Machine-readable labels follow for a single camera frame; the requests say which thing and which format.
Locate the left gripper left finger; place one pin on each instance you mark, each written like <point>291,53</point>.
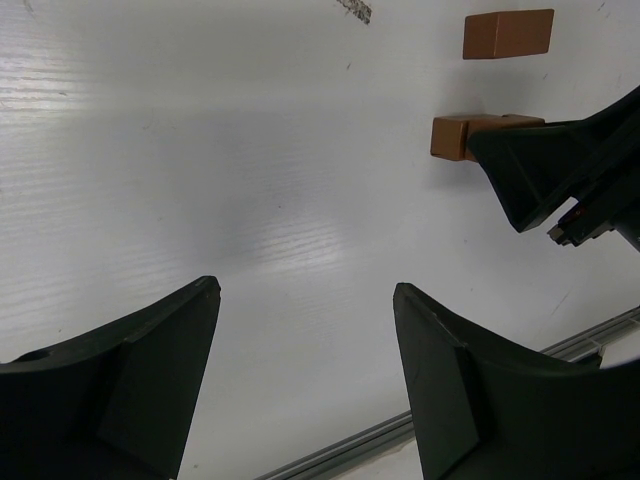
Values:
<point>116,402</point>

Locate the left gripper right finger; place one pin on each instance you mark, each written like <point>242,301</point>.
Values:
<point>500,405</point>

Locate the brown wood block notched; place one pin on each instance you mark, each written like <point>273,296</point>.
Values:
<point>450,133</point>

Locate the aluminium side rail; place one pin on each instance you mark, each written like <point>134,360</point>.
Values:
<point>450,415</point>

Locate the brown wood block long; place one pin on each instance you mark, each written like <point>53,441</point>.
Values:
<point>507,34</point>

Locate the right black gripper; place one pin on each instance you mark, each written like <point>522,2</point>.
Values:
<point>534,170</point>

